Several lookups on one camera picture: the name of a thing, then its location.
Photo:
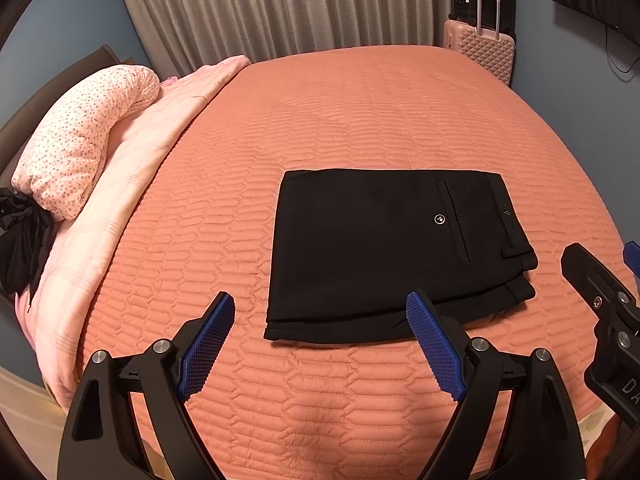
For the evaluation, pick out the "black pants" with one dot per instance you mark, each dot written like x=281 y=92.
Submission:
x=375 y=240

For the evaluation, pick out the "floral pink pillow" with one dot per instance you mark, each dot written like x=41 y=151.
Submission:
x=75 y=135

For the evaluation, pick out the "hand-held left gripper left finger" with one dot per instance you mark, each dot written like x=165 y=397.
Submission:
x=210 y=340

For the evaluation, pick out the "salmon quilted bedspread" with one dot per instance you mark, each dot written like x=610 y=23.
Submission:
x=350 y=110

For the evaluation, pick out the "grey curtain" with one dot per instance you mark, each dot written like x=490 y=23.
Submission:
x=275 y=5

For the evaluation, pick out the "black cloth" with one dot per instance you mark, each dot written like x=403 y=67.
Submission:
x=20 y=245

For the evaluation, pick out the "pink suitcase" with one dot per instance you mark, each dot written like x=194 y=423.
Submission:
x=482 y=50

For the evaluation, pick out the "light pink blanket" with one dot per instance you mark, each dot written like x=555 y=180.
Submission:
x=125 y=185

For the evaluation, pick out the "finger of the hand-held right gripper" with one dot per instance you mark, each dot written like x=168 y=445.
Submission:
x=634 y=260
x=590 y=280

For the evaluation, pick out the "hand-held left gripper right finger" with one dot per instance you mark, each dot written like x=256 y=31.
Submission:
x=435 y=345

